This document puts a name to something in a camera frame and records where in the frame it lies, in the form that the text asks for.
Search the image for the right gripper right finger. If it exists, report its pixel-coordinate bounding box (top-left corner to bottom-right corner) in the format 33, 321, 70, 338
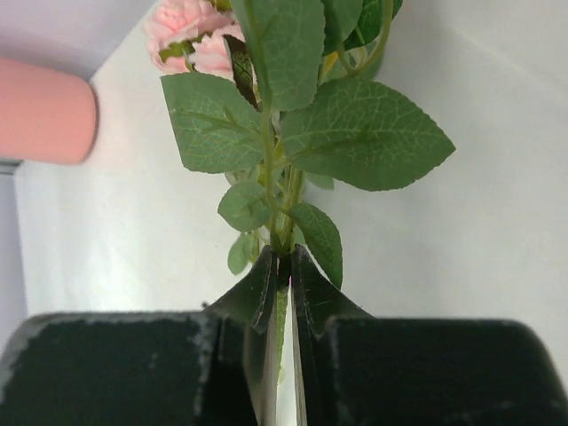
291, 246, 567, 425

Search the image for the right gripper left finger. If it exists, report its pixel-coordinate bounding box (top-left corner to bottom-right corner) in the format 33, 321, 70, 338
1, 248, 278, 425

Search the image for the peach rose stem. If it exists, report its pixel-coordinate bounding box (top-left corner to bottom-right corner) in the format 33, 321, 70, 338
274, 0, 457, 383

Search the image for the pink cylindrical vase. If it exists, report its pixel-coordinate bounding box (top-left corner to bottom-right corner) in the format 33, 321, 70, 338
1, 58, 98, 165

